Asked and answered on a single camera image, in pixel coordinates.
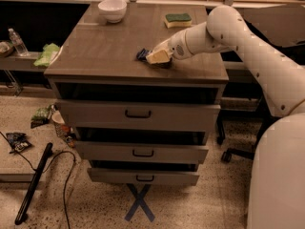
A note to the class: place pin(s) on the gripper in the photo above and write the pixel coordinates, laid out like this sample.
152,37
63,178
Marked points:
176,50

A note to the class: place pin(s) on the blue rxbar blueberry bar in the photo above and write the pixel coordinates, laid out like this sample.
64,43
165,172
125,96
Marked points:
142,55

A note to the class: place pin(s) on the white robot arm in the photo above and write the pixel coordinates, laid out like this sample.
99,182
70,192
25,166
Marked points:
277,190

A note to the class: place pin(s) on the yellow green sponge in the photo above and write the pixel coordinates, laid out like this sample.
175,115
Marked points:
177,20

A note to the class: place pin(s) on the white ceramic bowl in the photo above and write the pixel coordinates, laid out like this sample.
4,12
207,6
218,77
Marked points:
112,11

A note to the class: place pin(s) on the top grey drawer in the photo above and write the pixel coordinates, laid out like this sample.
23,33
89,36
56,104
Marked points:
138,116

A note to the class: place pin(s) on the grey drawer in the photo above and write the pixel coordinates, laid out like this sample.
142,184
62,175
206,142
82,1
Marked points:
143,177
138,116
131,152

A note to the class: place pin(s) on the grey drawer cabinet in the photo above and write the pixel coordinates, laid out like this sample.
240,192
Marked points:
98,63

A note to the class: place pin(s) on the middle grey drawer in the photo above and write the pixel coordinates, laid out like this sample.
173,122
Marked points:
131,152

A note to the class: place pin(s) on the black office chair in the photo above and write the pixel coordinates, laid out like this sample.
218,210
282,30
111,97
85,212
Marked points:
266,122

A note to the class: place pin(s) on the green cloth rag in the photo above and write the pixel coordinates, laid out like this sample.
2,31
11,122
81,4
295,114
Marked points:
47,55

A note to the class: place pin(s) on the bottom grey drawer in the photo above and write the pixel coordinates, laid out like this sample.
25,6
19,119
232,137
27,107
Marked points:
143,177

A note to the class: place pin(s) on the green snack bag on floor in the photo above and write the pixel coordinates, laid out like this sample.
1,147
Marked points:
41,117

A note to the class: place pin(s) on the blue tape cross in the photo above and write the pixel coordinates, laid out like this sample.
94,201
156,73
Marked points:
139,202

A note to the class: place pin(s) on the clear plastic water bottle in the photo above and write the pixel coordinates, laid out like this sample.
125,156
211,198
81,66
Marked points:
18,43

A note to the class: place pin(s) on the black floor bar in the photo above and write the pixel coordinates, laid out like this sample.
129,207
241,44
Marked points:
22,213

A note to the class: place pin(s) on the brown bowl on shelf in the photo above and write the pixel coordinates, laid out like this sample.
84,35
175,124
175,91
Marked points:
6,48

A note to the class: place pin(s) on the blue snack bag on floor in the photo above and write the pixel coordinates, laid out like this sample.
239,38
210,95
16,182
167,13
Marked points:
18,142

